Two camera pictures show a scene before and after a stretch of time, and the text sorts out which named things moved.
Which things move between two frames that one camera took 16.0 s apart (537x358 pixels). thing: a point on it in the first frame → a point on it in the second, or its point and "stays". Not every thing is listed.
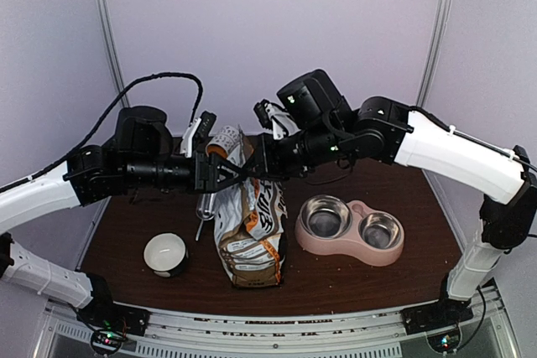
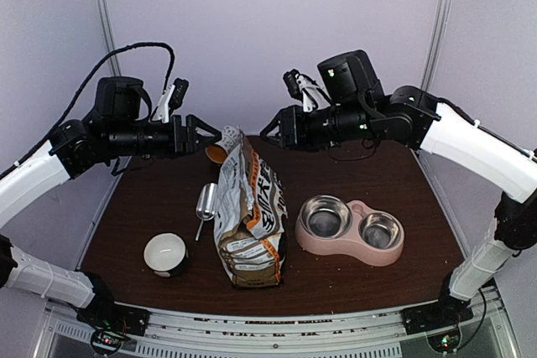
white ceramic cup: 166,254 stays
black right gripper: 268,165 → 291,134
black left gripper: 205,172 → 189,135
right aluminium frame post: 440,30 stays
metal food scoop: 205,208 stays
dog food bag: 250,220 stays
